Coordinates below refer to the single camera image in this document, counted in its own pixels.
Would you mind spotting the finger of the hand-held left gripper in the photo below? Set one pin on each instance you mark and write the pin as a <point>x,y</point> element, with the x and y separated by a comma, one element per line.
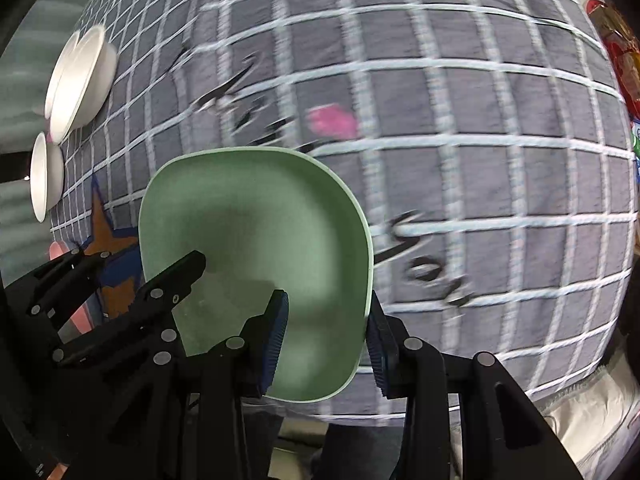
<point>65,280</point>
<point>172,280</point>

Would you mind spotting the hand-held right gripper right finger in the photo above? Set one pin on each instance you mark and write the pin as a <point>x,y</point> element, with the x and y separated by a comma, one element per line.
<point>378,360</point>

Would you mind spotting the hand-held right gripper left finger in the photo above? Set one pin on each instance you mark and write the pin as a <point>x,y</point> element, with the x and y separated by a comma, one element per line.
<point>275,345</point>

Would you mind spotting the green square plate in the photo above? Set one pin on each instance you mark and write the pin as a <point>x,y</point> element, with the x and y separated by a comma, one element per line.
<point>270,240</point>

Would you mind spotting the small white bowl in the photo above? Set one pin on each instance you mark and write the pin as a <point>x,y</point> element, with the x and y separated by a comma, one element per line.
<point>47,180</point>

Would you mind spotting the large white bowl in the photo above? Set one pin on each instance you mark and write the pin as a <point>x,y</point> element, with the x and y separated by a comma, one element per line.
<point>87,80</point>

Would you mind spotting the white plate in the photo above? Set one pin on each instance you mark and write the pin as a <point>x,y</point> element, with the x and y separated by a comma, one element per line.
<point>56,72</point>

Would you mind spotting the white cloth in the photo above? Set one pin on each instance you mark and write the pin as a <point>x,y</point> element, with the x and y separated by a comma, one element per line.
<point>595,410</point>

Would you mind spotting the grey checked printed blanket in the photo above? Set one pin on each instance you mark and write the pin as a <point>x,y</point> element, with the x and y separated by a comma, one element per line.
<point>425,135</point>

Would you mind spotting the colourful printed packet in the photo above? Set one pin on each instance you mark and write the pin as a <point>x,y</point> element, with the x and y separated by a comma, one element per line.
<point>622,70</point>

